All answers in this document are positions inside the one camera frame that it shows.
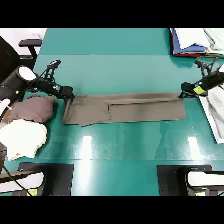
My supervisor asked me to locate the cream garment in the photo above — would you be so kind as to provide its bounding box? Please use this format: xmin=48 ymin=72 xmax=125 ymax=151
xmin=0 ymin=118 xmax=49 ymax=161

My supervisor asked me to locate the blue garment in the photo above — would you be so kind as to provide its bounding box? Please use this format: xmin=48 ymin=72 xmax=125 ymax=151
xmin=170 ymin=27 xmax=207 ymax=56

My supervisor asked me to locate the brown garment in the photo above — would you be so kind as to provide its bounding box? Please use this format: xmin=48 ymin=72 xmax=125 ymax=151
xmin=61 ymin=92 xmax=187 ymax=127

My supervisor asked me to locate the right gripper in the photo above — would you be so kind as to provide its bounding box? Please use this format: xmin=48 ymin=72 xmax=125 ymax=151
xmin=179 ymin=81 xmax=199 ymax=99

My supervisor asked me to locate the black cable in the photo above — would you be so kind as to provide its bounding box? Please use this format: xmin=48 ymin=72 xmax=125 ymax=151
xmin=0 ymin=164 xmax=34 ymax=197

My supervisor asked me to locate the red garment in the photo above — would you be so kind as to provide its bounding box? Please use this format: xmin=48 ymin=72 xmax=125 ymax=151
xmin=174 ymin=52 xmax=202 ymax=59

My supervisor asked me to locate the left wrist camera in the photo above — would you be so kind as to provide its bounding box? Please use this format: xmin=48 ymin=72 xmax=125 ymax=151
xmin=42 ymin=59 xmax=63 ymax=85

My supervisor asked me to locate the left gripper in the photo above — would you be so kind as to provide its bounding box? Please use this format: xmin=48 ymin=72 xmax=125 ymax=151
xmin=56 ymin=85 xmax=76 ymax=101

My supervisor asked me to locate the grey garment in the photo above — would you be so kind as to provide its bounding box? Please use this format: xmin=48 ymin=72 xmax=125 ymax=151
xmin=206 ymin=86 xmax=224 ymax=138

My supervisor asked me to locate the maroon garment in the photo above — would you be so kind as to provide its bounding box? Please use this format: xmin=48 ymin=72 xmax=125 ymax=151
xmin=6 ymin=95 xmax=56 ymax=124

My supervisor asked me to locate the pale garment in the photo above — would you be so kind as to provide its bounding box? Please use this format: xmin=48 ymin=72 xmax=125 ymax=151
xmin=203 ymin=27 xmax=224 ymax=56

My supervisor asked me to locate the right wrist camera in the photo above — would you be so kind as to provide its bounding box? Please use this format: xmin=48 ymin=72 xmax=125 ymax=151
xmin=193 ymin=58 xmax=216 ymax=78

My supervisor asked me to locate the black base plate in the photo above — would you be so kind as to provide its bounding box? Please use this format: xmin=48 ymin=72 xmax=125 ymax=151
xmin=17 ymin=162 xmax=75 ymax=197
xmin=156 ymin=164 xmax=214 ymax=197

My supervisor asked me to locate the black stool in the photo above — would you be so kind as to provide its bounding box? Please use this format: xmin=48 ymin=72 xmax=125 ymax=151
xmin=18 ymin=38 xmax=43 ymax=61

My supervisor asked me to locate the black chair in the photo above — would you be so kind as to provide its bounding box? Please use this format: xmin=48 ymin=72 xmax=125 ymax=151
xmin=0 ymin=35 xmax=22 ymax=84

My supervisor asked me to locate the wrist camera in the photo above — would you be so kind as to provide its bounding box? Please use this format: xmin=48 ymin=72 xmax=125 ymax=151
xmin=42 ymin=59 xmax=63 ymax=85
xmin=193 ymin=58 xmax=216 ymax=78

